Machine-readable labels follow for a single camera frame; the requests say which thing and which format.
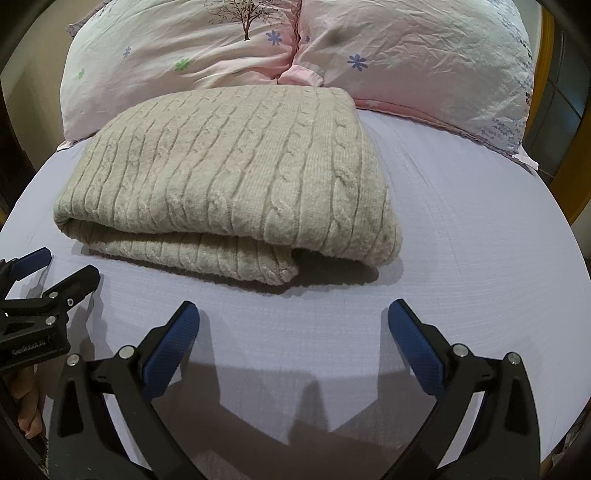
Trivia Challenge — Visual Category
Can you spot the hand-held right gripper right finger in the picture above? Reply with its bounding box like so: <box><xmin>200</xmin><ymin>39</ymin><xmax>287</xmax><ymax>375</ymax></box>
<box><xmin>387</xmin><ymin>298</ymin><xmax>542</xmax><ymax>480</ymax></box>

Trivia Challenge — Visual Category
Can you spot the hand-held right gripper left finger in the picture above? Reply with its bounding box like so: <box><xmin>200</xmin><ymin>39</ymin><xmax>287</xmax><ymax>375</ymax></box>
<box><xmin>47</xmin><ymin>300</ymin><xmax>206</xmax><ymax>480</ymax></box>

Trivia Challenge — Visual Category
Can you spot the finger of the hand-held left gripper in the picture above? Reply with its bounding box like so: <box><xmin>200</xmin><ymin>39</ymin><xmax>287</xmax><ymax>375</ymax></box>
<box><xmin>0</xmin><ymin>247</ymin><xmax>52</xmax><ymax>284</ymax></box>
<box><xmin>0</xmin><ymin>264</ymin><xmax>101</xmax><ymax>330</ymax></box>

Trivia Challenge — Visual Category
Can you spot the beige cable-knit sweater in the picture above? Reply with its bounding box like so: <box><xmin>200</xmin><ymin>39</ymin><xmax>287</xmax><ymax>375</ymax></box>
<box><xmin>52</xmin><ymin>85</ymin><xmax>403</xmax><ymax>286</ymax></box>

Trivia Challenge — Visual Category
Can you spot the person's left hand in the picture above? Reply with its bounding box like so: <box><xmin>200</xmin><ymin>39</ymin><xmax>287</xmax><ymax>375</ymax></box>
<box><xmin>8</xmin><ymin>362</ymin><xmax>44</xmax><ymax>439</ymax></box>

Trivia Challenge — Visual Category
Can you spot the lavender bed sheet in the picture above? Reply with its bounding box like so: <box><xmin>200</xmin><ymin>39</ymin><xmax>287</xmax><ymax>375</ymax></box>
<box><xmin>0</xmin><ymin>108</ymin><xmax>585</xmax><ymax>480</ymax></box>

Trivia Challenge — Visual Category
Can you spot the floral pillow with tree print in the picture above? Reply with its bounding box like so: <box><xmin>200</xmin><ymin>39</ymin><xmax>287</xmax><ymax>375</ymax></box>
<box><xmin>61</xmin><ymin>0</ymin><xmax>303</xmax><ymax>143</ymax></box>

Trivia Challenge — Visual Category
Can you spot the pink floral pillow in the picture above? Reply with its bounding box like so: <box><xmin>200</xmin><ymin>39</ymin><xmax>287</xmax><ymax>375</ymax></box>
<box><xmin>277</xmin><ymin>0</ymin><xmax>540</xmax><ymax>174</ymax></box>

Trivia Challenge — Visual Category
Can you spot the wooden bed frame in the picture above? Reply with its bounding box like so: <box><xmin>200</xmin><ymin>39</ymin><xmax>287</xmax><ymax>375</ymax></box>
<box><xmin>531</xmin><ymin>9</ymin><xmax>591</xmax><ymax>227</ymax></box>

